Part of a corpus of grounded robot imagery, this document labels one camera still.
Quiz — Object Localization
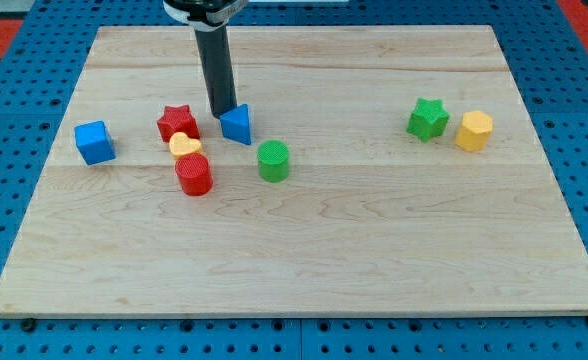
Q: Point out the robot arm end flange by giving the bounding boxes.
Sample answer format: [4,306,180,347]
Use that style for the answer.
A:
[163,0,248,27]

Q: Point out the yellow hexagon block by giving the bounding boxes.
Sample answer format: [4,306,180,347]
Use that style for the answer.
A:
[455,110,493,152]

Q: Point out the green star block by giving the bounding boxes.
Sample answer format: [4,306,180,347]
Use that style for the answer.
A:
[406,98,450,142]

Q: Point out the red star block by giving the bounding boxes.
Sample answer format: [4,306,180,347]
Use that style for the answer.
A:
[157,105,200,143]

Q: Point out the yellow heart block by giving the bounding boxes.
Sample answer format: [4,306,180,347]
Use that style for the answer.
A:
[168,132,204,160]

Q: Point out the blue triangle block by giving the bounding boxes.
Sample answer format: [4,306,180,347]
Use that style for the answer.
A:
[219,104,252,145]

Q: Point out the light wooden board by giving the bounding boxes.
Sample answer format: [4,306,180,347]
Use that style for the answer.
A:
[0,25,588,319]

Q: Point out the blue cube block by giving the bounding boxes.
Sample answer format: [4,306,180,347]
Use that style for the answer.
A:
[74,120,116,166]

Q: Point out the green cylinder block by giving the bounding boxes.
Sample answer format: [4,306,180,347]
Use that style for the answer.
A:
[257,140,290,183]

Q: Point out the red cylinder block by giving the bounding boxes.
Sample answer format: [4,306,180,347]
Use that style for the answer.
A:
[175,153,213,196]

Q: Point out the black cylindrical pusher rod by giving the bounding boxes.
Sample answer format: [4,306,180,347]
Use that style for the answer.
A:
[195,25,237,118]

